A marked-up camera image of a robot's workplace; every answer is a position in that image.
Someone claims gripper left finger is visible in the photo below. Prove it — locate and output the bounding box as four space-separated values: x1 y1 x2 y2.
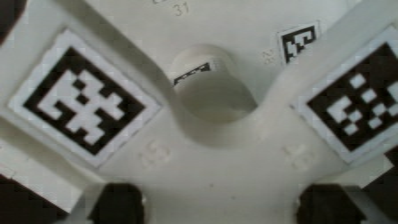
88 183 143 224

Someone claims white cross-shaped table base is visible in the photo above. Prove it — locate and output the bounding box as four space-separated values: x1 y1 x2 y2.
0 0 398 224

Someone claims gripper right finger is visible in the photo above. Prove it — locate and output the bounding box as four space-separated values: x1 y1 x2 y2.
294 184 362 224

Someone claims white round table top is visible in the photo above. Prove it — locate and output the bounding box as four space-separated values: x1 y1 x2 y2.
0 0 398 214

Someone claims white cylindrical table leg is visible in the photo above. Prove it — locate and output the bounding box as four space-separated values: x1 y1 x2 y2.
166 44 257 123

